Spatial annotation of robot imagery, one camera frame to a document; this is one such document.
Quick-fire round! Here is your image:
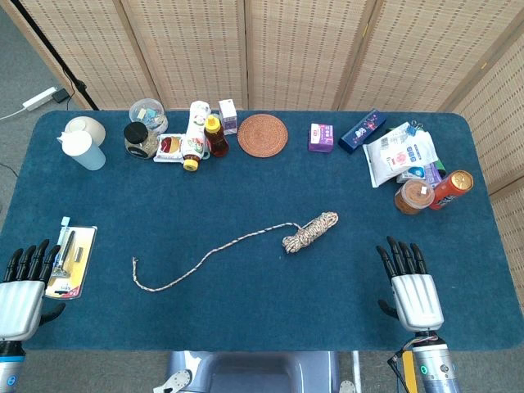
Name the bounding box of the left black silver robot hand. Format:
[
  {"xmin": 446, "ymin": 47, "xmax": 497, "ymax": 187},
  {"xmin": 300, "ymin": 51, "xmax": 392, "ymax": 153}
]
[{"xmin": 0, "ymin": 239, "xmax": 66, "ymax": 341}]

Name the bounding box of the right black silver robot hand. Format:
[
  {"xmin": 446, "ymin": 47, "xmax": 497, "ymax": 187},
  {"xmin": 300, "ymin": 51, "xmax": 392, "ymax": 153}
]
[{"xmin": 375, "ymin": 236, "xmax": 445, "ymax": 333}]

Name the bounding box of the beige brown braided rope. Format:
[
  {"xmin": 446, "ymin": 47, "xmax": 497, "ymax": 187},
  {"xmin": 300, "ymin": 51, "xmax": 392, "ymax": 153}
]
[{"xmin": 131, "ymin": 210, "xmax": 340, "ymax": 292}]

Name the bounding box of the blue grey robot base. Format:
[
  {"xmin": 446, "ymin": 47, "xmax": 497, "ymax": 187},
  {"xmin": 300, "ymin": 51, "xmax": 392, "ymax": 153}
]
[{"xmin": 153, "ymin": 350, "xmax": 357, "ymax": 393}]

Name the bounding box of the razor blister pack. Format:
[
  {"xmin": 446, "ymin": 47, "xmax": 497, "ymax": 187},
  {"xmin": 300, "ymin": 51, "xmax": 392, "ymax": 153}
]
[{"xmin": 43, "ymin": 216, "xmax": 98, "ymax": 302}]

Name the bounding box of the clear jar of rubber bands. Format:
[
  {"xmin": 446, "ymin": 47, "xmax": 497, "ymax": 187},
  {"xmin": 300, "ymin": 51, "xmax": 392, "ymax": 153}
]
[{"xmin": 394, "ymin": 178, "xmax": 436, "ymax": 216}]

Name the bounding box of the orange drink can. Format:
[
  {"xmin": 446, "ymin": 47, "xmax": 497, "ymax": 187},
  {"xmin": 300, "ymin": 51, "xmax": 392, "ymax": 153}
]
[{"xmin": 428, "ymin": 169, "xmax": 475, "ymax": 210}]

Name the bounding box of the purple blue packet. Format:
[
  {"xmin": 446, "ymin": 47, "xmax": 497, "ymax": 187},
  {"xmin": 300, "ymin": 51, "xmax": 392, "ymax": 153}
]
[{"xmin": 396, "ymin": 161, "xmax": 445, "ymax": 189}]

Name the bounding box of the white printed plastic bag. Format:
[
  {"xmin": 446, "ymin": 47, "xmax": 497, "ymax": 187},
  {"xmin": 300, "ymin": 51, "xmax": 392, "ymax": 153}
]
[{"xmin": 362, "ymin": 121, "xmax": 440, "ymax": 188}]

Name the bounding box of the pale blue plastic cup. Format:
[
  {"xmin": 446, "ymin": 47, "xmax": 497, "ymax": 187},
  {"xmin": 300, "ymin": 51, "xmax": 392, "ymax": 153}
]
[{"xmin": 56, "ymin": 129, "xmax": 106, "ymax": 171}]

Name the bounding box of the dark blue long box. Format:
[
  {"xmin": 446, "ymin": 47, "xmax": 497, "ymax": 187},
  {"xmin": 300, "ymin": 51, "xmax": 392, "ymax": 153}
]
[{"xmin": 338, "ymin": 108, "xmax": 388, "ymax": 155}]

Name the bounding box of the purple tissue pack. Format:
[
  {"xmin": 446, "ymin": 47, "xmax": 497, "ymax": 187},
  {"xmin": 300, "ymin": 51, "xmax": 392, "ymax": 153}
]
[{"xmin": 308, "ymin": 123, "xmax": 335, "ymax": 154}]

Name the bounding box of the white bowl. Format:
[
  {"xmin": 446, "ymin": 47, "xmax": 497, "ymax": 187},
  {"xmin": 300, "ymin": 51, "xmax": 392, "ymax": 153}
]
[{"xmin": 64, "ymin": 116, "xmax": 106, "ymax": 142}]

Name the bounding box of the blue table mat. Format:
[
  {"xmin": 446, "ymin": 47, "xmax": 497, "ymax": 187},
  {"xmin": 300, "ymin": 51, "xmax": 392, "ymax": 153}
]
[{"xmin": 0, "ymin": 109, "xmax": 524, "ymax": 352}]

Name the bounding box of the glass jar black lid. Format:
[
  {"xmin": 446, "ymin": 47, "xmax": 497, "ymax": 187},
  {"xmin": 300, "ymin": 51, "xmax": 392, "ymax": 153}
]
[{"xmin": 124, "ymin": 121, "xmax": 160, "ymax": 160}]

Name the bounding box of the white power strip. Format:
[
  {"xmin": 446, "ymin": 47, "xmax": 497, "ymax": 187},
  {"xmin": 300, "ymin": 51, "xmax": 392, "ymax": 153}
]
[{"xmin": 22, "ymin": 86, "xmax": 58, "ymax": 111}]

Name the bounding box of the red yellow snack packet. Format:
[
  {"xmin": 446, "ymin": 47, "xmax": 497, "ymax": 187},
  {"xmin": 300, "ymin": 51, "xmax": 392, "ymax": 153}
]
[{"xmin": 153, "ymin": 133, "xmax": 185, "ymax": 164}]

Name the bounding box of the round woven coaster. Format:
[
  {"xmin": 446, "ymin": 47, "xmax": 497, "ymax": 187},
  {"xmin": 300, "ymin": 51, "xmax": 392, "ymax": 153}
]
[{"xmin": 237, "ymin": 114, "xmax": 289, "ymax": 158}]

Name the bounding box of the clear plastic tub with clips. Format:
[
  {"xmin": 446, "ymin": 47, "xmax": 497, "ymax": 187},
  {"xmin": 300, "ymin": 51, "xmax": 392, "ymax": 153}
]
[{"xmin": 129, "ymin": 97, "xmax": 169, "ymax": 134}]

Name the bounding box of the white bottle yellow cap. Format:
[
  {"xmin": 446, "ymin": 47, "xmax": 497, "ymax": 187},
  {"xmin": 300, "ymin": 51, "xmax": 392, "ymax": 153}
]
[{"xmin": 181, "ymin": 100, "xmax": 212, "ymax": 172}]

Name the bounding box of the honey bear bottle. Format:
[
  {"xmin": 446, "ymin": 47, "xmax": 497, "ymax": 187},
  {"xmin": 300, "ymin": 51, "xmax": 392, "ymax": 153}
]
[{"xmin": 203, "ymin": 114, "xmax": 229, "ymax": 158}]

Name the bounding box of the black stand pole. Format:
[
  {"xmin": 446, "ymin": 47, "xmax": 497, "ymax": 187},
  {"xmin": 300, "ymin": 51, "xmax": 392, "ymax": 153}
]
[{"xmin": 11, "ymin": 0, "xmax": 100, "ymax": 111}]

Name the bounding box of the small white purple carton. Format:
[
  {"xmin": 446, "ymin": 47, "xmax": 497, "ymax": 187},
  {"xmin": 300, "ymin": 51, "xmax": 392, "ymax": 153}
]
[{"xmin": 218, "ymin": 99, "xmax": 239, "ymax": 136}]

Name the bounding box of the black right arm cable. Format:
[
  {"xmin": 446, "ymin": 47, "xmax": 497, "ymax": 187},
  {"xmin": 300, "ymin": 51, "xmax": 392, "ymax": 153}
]
[{"xmin": 386, "ymin": 347, "xmax": 410, "ymax": 393}]

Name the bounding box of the white power cord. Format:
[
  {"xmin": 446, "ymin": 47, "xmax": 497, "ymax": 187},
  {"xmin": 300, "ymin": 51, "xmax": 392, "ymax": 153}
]
[{"xmin": 0, "ymin": 106, "xmax": 26, "ymax": 122}]

